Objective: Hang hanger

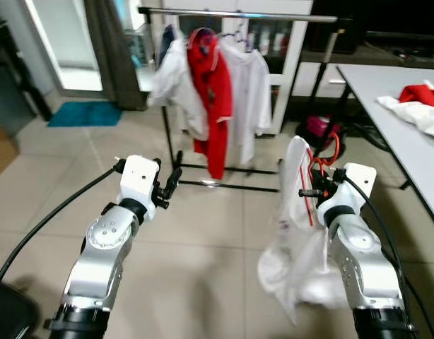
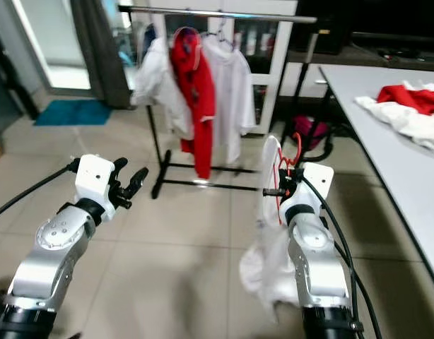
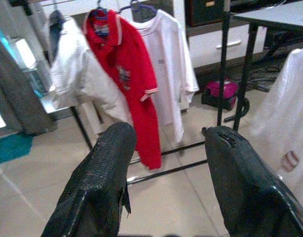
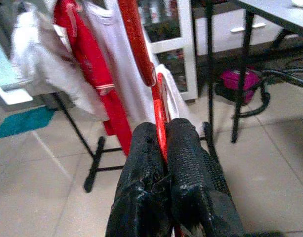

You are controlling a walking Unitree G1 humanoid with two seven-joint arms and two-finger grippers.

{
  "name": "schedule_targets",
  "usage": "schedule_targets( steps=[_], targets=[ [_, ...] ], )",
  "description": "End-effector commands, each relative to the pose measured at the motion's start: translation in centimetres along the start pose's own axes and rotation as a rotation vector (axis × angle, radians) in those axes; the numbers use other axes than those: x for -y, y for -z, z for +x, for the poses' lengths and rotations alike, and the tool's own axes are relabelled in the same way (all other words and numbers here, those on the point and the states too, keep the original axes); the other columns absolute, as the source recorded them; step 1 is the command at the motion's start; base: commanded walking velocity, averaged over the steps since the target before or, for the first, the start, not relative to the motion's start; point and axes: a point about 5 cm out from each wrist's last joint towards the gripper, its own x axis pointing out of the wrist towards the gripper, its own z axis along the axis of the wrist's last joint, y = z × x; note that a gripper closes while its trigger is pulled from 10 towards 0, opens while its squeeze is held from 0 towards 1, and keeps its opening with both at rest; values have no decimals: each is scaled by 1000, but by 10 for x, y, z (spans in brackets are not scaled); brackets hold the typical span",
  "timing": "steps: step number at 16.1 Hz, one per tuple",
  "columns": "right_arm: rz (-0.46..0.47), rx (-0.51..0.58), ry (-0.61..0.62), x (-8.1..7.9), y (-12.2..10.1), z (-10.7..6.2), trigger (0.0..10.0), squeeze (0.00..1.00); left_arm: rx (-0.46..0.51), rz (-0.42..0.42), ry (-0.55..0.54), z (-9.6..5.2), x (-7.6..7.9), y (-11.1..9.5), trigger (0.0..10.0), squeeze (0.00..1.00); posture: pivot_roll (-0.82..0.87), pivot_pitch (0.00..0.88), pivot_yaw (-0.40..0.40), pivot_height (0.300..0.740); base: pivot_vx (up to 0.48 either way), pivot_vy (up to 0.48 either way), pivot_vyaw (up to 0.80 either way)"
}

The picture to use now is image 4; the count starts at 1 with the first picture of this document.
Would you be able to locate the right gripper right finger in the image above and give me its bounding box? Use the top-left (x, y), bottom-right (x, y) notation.
top-left (166, 118), bottom-right (246, 237)

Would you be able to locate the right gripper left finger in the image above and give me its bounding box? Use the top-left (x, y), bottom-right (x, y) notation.
top-left (104, 121), bottom-right (172, 237)

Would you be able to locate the red wire clothes hanger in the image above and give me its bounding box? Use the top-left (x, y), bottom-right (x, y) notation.
top-left (118, 0), bottom-right (191, 237)

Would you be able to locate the black metal clothes rack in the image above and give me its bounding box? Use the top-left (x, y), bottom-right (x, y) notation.
top-left (52, 0), bottom-right (221, 193)

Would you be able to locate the pink plastic box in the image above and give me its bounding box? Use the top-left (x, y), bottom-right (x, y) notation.
top-left (219, 69), bottom-right (262, 104)

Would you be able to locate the white ribbed-collar shirt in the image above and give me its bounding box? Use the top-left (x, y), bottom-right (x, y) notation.
top-left (84, 0), bottom-right (157, 126)

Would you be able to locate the white glass-door cabinet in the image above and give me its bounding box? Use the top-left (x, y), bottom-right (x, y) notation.
top-left (139, 0), bottom-right (199, 101)

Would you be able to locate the red white-striped jersey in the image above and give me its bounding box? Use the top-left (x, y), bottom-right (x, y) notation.
top-left (53, 0), bottom-right (132, 157)

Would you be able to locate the teal floor mat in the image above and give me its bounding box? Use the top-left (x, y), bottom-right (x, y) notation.
top-left (0, 106), bottom-right (56, 141)

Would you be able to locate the white drawer cabinet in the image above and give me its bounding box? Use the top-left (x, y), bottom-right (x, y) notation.
top-left (195, 11), bottom-right (285, 56)

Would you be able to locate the off-white loose garment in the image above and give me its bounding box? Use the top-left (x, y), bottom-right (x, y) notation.
top-left (10, 4), bottom-right (110, 121)

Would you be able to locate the white table with black legs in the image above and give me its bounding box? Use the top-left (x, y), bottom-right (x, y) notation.
top-left (230, 0), bottom-right (303, 144)

